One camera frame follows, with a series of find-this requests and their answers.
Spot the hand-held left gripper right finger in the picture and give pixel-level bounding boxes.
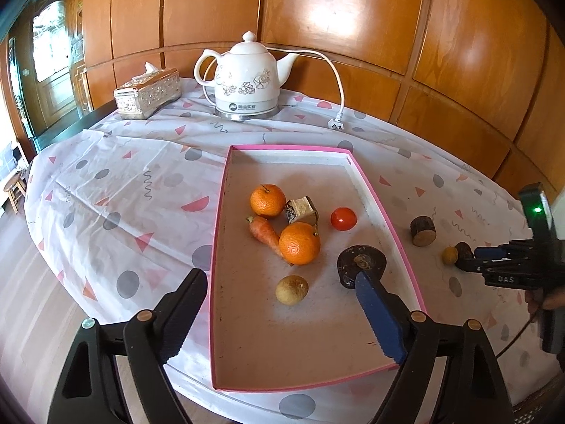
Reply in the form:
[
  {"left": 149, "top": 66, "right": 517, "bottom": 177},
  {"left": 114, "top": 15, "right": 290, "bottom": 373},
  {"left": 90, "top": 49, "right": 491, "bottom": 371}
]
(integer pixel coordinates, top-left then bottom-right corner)
[{"left": 355, "top": 271, "right": 515, "bottom": 424}]

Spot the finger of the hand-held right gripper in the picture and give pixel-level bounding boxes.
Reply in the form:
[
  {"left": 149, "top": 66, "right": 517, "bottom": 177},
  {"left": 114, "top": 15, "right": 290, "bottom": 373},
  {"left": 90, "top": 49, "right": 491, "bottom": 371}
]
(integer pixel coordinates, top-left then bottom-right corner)
[
  {"left": 474, "top": 241, "right": 537, "bottom": 262},
  {"left": 454, "top": 256, "right": 513, "bottom": 275}
]

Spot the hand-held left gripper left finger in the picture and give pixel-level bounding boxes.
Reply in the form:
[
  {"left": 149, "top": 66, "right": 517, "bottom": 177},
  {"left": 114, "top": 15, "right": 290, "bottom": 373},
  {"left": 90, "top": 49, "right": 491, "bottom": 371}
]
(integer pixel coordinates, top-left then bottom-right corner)
[{"left": 46, "top": 267, "right": 209, "bottom": 424}]

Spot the pink-rimmed cardboard tray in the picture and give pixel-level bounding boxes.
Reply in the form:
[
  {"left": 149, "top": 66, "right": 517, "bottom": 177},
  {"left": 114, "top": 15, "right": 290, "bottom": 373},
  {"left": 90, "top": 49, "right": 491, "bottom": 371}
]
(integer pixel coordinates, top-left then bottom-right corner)
[{"left": 208, "top": 143, "right": 428, "bottom": 393}]

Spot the red tomato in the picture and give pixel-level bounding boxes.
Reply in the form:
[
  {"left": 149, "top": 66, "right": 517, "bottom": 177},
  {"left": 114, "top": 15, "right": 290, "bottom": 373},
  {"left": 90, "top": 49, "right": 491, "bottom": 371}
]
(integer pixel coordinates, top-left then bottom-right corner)
[{"left": 331, "top": 207, "right": 358, "bottom": 231}]

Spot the large orange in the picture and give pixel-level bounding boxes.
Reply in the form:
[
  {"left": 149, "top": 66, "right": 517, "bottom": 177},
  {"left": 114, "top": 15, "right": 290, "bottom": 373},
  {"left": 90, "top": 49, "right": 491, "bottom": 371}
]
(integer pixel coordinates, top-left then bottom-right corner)
[{"left": 279, "top": 222, "right": 321, "bottom": 266}]

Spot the small carrot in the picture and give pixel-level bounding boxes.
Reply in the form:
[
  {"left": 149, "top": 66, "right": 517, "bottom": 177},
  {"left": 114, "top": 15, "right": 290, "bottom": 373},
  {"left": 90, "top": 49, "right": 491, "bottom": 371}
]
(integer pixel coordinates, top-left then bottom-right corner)
[{"left": 246, "top": 216, "right": 294, "bottom": 266}]

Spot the orange with stem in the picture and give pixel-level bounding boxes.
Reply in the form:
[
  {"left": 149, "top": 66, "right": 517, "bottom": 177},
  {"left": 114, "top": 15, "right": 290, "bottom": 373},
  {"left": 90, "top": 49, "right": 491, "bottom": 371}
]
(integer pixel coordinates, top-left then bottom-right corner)
[{"left": 250, "top": 184, "right": 287, "bottom": 218}]

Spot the person's right hand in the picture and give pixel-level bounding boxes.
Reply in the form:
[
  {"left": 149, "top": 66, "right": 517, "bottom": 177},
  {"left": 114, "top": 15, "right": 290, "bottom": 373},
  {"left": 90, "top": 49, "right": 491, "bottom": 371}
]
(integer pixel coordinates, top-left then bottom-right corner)
[{"left": 524, "top": 286, "right": 565, "bottom": 316}]

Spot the round wood slice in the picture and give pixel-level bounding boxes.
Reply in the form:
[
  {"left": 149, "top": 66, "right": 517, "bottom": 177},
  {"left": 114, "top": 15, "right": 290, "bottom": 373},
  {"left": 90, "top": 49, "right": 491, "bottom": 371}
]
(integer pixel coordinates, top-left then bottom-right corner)
[{"left": 410, "top": 216, "right": 437, "bottom": 247}]

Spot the white patterned tablecloth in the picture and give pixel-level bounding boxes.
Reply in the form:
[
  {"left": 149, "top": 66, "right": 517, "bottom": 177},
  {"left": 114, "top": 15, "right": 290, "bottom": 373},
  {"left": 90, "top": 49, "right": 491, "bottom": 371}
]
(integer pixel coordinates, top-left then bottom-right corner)
[{"left": 24, "top": 77, "right": 565, "bottom": 424}]

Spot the dark woven chair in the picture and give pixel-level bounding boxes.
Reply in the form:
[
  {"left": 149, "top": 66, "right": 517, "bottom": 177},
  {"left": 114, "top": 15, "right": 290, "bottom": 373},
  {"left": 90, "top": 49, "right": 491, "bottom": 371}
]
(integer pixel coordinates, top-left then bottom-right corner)
[{"left": 512, "top": 388, "right": 565, "bottom": 424}]

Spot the silver kettle base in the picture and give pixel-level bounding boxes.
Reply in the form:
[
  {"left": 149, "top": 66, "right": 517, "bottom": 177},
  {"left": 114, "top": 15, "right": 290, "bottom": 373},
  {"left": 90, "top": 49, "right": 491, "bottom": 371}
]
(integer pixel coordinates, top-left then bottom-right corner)
[{"left": 214, "top": 104, "right": 283, "bottom": 123}]

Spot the wooden stool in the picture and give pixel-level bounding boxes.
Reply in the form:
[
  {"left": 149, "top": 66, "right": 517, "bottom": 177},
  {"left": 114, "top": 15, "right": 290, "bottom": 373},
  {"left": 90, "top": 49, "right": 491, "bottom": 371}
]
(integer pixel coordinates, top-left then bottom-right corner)
[{"left": 4, "top": 174, "right": 28, "bottom": 215}]

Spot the patterned tissue box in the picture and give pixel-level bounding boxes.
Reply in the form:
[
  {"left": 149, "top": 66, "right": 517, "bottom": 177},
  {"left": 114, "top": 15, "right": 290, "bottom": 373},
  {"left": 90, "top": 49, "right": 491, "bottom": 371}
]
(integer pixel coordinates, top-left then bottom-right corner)
[{"left": 114, "top": 68, "right": 182, "bottom": 121}]

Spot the white ceramic electric kettle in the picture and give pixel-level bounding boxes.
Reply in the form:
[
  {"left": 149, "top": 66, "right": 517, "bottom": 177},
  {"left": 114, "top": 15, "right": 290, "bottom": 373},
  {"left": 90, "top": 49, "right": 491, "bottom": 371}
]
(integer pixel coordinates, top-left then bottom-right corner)
[{"left": 194, "top": 31, "right": 301, "bottom": 113}]

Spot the wooden door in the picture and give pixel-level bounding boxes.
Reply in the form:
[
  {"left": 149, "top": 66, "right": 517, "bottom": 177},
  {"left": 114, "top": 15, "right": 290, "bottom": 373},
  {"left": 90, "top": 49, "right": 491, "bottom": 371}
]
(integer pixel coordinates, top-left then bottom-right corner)
[{"left": 9, "top": 0, "right": 89, "bottom": 137}]

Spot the black cable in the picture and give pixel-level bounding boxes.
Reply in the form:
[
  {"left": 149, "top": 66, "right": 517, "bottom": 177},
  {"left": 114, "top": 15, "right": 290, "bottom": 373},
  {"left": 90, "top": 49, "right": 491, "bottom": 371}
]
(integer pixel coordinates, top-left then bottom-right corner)
[{"left": 496, "top": 313, "right": 543, "bottom": 359}]

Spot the white power cord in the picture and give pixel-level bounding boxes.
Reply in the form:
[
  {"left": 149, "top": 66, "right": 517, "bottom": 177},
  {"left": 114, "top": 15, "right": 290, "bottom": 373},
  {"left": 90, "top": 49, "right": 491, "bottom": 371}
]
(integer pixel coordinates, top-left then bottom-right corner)
[{"left": 265, "top": 46, "right": 346, "bottom": 120}]

